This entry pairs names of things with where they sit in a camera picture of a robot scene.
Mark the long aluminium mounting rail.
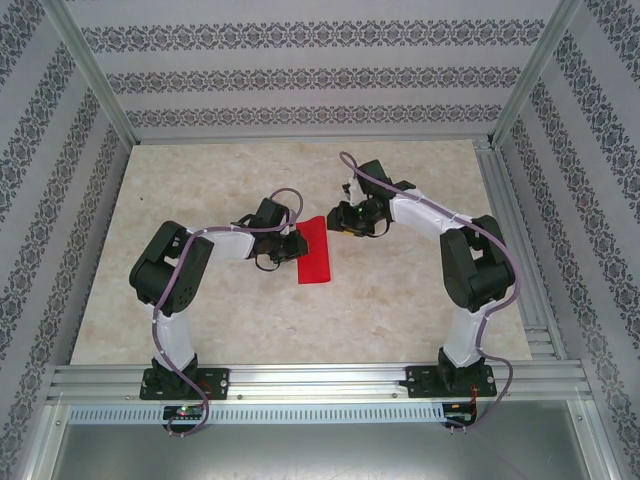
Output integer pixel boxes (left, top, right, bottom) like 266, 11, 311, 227
47, 362, 596, 402

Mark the grey metal sheet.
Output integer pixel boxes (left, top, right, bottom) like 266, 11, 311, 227
49, 422, 601, 480

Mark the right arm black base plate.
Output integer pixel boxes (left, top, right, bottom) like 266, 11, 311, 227
405, 364, 497, 400

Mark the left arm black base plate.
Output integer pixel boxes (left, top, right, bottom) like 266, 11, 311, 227
139, 367, 231, 401

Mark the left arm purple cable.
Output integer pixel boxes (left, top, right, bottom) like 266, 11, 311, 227
151, 187, 306, 440

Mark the aluminium side rail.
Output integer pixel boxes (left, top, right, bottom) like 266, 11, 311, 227
474, 139, 569, 361

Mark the slotted grey cable duct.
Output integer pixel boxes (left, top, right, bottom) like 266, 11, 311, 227
67, 403, 446, 424

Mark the aluminium frame post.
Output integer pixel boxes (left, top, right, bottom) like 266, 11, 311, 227
487, 0, 589, 149
42, 0, 139, 147

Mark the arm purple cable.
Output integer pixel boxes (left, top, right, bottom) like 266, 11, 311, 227
338, 151, 521, 435
151, 187, 306, 440

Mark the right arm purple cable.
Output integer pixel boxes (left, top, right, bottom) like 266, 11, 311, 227
338, 151, 521, 435

